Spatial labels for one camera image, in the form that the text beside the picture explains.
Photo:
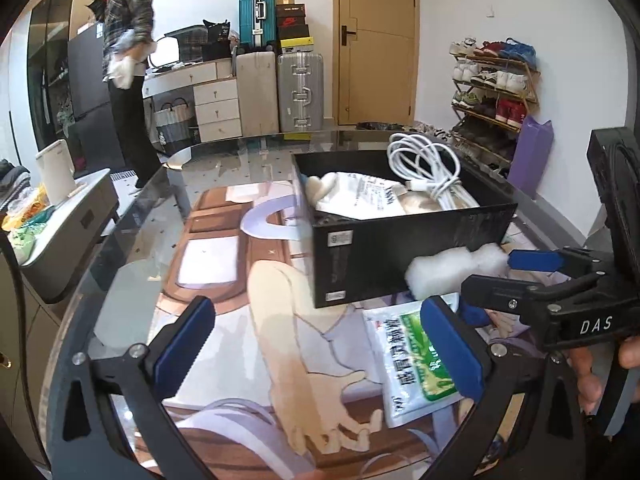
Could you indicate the wooden door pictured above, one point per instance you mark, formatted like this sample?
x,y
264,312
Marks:
x,y
375,60

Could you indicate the black cardboard box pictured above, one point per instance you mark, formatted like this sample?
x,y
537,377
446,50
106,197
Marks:
x,y
352,259

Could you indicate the woven basket under desk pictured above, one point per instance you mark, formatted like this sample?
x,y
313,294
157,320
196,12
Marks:
x,y
174,121

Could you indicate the white drawer desk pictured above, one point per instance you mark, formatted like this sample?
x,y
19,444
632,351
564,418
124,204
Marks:
x,y
215,96

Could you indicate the white electric kettle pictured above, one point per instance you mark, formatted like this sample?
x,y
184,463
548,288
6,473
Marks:
x,y
56,170

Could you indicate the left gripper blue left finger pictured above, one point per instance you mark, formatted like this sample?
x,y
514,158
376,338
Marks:
x,y
87,441

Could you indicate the purple paper bag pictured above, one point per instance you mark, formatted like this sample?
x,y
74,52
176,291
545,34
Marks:
x,y
531,155

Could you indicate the green white medicine packet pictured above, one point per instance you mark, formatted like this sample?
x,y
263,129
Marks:
x,y
414,379

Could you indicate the white medicine sachet pack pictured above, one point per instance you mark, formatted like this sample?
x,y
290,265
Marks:
x,y
362,197

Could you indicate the anime print table mat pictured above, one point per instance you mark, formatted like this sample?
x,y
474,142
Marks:
x,y
279,387

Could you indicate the person in plaid shirt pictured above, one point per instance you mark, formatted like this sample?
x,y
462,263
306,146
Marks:
x,y
127,43

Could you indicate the shoe rack with shoes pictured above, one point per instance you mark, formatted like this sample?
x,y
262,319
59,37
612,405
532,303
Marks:
x,y
494,91

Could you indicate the grey tv cabinet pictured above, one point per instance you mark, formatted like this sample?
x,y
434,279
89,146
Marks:
x,y
53,268

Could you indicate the white foam block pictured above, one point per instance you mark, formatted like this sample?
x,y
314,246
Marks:
x,y
443,273

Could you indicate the white blue plush toy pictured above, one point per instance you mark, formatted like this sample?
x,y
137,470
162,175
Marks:
x,y
318,187

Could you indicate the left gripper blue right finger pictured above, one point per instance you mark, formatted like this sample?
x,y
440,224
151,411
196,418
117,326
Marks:
x,y
547,440

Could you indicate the teal suitcase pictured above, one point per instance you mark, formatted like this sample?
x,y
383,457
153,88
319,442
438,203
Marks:
x,y
258,25

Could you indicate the stack of shoe boxes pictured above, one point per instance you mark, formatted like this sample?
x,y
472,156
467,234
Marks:
x,y
292,27

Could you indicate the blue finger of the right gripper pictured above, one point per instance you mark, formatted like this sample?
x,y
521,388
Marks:
x,y
500,294
535,261

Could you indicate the white suitcase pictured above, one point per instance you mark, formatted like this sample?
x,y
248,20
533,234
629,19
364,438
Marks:
x,y
258,93

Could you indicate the black refrigerator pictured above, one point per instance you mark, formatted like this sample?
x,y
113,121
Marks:
x,y
94,124

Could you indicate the silver aluminium suitcase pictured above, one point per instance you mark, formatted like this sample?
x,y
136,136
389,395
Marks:
x,y
300,91

